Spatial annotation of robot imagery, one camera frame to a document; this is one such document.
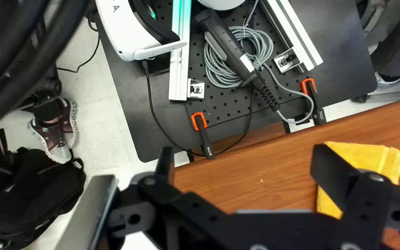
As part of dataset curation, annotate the yellow towel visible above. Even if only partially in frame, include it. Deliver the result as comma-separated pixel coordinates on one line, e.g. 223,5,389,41
315,140,400,220

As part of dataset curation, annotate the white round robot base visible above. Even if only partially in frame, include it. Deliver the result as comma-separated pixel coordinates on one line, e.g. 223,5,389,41
195,0,247,12

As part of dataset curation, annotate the dark patterned shoe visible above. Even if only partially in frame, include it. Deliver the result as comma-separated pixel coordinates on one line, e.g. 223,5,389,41
25,94,79,163

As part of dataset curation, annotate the thick black cable bundle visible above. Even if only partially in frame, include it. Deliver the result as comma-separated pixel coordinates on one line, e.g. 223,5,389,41
0,0,91,137

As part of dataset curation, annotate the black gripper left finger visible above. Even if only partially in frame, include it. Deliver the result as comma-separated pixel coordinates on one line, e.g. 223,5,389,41
133,145,234,233

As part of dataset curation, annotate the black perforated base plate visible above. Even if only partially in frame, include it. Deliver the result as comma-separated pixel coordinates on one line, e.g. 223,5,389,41
94,0,379,163

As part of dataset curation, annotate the grey coiled cable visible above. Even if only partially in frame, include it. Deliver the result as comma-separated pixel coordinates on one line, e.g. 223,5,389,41
202,0,316,127

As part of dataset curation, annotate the orange black clamp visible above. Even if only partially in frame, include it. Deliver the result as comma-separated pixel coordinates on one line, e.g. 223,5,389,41
189,109,216,159
298,76,327,126

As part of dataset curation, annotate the silver aluminium rail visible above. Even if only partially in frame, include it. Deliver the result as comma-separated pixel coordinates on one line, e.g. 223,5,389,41
259,0,325,73
168,0,194,102

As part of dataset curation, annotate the silver flat metal panel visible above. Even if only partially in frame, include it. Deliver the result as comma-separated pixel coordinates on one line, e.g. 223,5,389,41
52,173,120,250

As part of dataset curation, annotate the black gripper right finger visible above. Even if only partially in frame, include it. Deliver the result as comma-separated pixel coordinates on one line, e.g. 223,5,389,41
309,143,397,247

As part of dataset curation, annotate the white VR headset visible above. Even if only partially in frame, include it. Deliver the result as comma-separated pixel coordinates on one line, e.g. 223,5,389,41
94,0,189,63

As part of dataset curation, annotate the black backpack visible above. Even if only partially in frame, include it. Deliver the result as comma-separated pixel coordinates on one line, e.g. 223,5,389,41
0,144,89,250

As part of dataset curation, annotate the thin black cable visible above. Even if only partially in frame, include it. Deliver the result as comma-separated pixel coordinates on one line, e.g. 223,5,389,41
140,59,252,159

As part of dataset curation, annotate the small metal corner bracket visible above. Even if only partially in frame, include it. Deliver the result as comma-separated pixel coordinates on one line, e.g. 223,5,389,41
272,47,301,73
282,115,315,134

